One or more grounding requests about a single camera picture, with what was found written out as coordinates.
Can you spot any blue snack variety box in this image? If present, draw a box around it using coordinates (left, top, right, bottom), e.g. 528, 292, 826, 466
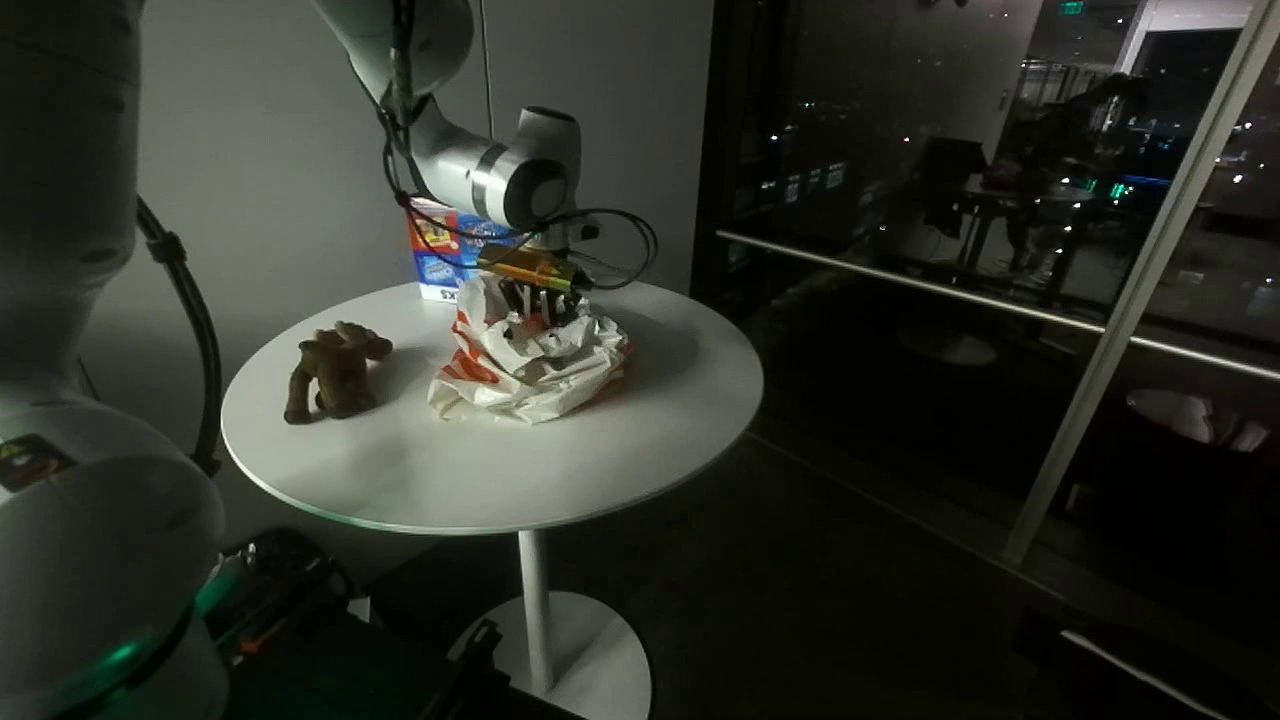
409, 195, 516, 302

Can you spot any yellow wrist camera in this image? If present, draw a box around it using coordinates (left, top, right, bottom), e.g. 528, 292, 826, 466
496, 261, 579, 292

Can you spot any brown plush moose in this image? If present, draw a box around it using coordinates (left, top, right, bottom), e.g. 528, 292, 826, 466
284, 322, 393, 426

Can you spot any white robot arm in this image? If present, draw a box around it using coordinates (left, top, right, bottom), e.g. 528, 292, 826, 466
0, 0, 579, 720

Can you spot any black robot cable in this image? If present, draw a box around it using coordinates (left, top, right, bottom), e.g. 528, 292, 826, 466
133, 0, 665, 481

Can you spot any white orange plastic bag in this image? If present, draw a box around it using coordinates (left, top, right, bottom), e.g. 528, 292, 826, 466
428, 278, 633, 426

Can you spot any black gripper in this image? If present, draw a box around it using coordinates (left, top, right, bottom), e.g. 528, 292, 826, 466
488, 248, 583, 308

